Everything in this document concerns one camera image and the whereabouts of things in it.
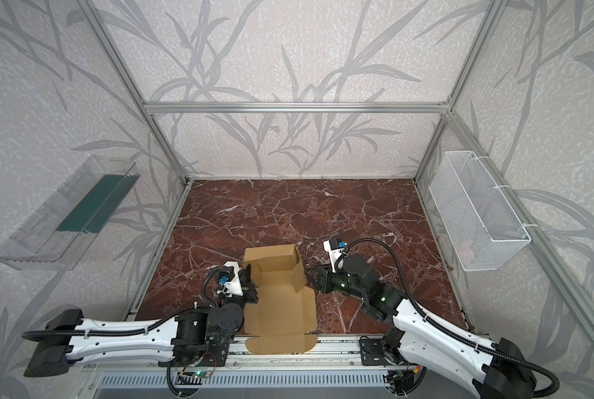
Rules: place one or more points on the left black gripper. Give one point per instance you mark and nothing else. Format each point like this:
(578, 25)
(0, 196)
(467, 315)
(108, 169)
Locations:
(247, 285)

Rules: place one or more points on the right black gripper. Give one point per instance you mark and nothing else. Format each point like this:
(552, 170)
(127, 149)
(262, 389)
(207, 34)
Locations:
(324, 279)

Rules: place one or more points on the brown cardboard box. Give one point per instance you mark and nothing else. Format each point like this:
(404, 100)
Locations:
(284, 318)

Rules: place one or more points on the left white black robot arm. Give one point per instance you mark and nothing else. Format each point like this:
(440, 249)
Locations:
(70, 339)

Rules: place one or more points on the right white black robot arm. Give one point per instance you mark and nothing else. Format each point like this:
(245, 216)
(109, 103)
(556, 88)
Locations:
(502, 379)

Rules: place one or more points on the black connector box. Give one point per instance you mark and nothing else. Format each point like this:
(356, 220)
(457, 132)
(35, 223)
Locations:
(400, 384)

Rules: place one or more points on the green circuit board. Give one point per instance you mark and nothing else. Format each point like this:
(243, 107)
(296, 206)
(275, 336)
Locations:
(193, 378)

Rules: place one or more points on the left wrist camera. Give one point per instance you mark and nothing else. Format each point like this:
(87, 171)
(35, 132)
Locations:
(229, 284)

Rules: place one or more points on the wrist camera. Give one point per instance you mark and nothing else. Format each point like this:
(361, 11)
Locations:
(229, 284)
(335, 248)

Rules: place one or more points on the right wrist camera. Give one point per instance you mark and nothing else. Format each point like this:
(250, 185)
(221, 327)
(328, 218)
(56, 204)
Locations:
(335, 248)

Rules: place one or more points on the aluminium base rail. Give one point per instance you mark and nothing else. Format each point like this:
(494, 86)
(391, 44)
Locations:
(336, 354)

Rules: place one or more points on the white wire mesh basket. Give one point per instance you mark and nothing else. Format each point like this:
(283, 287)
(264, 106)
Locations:
(483, 227)

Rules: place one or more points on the clear plastic wall bin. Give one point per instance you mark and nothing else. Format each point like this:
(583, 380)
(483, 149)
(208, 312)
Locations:
(58, 234)

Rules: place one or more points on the aluminium frame enclosure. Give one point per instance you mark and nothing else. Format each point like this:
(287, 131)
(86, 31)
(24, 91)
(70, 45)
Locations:
(579, 303)

